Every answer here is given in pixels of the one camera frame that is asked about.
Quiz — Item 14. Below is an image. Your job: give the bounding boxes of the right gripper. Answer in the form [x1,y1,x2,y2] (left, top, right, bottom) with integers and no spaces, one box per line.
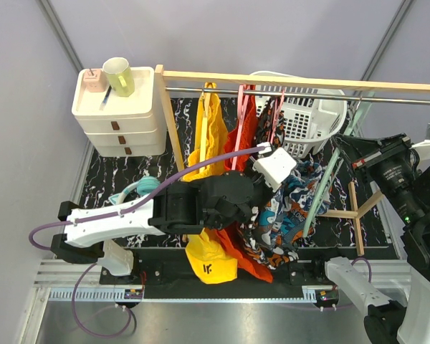
[332,129,427,224]

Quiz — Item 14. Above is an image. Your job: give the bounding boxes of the mint green hanger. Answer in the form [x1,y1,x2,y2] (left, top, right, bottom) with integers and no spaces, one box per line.
[302,91,375,237]

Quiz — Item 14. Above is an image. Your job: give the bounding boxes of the blue patterned shorts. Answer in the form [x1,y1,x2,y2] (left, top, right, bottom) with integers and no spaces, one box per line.
[246,161,325,270]

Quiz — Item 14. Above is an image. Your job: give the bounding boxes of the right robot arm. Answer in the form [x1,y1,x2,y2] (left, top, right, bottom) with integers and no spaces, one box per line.
[311,134,430,343]

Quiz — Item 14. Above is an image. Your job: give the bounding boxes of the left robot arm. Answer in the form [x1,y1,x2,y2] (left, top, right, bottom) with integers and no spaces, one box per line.
[50,171,280,284]

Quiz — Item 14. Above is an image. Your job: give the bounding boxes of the thin pink hanger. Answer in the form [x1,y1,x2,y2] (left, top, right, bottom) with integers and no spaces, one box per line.
[268,90,285,144]

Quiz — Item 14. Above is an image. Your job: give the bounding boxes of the black orange patterned shorts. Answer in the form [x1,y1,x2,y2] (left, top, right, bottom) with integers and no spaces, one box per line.
[237,97,289,270]

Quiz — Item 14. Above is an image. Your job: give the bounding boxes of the yellow shorts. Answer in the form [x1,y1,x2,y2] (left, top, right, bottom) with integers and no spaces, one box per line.
[185,93,237,285]

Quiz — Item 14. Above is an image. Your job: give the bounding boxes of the white laundry basket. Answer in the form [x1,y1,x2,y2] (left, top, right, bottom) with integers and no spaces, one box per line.
[255,85,348,159]

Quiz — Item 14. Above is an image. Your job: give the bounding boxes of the wooden clothes rack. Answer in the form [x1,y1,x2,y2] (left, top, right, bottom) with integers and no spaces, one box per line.
[153,64,430,257]

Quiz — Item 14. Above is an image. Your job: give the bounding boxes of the teal headphones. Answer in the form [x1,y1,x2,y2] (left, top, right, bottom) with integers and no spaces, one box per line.
[108,176,161,205]

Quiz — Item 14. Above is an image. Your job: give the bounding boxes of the cream drawer unit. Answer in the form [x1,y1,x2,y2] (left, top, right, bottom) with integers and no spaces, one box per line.
[72,67,167,157]

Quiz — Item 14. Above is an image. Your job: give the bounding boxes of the green mug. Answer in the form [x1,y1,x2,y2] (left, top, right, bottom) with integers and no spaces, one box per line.
[102,57,135,97]

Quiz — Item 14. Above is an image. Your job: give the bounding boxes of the blue pen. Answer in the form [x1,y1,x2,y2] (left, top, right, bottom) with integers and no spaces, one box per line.
[100,86,112,109]

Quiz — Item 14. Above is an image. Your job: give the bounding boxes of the pink cube holder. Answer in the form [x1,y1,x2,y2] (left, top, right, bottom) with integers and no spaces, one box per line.
[82,68,107,92]

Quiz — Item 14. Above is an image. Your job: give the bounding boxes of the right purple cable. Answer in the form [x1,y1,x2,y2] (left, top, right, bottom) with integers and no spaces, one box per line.
[282,256,373,312]

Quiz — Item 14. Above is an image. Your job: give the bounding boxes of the purple cable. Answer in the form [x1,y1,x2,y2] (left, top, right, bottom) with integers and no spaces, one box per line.
[282,256,373,312]
[28,142,273,338]

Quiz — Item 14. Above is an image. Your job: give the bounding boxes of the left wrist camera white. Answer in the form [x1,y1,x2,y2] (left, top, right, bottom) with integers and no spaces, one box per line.
[253,148,297,192]

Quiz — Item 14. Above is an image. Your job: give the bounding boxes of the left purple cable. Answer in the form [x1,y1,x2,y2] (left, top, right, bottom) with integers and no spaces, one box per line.
[28,142,273,338]

